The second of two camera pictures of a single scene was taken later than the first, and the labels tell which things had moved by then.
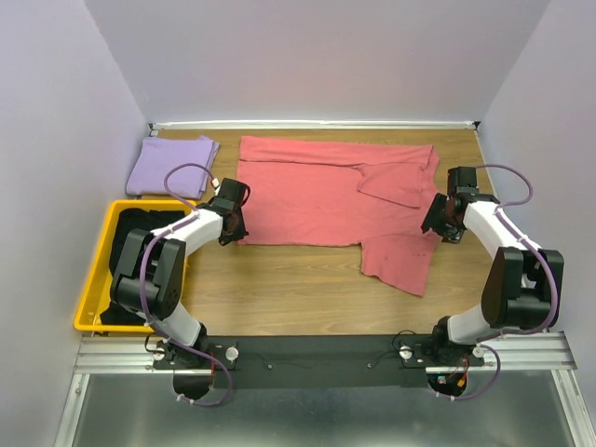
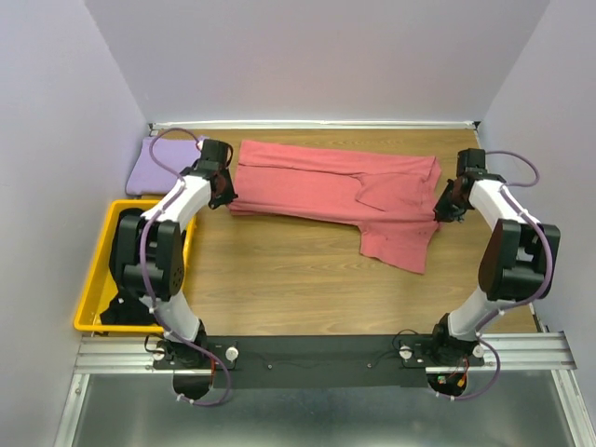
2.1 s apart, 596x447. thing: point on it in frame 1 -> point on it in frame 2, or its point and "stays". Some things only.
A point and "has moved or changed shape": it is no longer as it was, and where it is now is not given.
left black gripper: (239, 233) -> (229, 195)
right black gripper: (430, 220) -> (441, 212)
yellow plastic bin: (97, 293) stays
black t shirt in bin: (127, 220) stays
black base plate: (321, 361) stays
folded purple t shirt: (159, 154) stays
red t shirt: (370, 196) has moved or changed shape
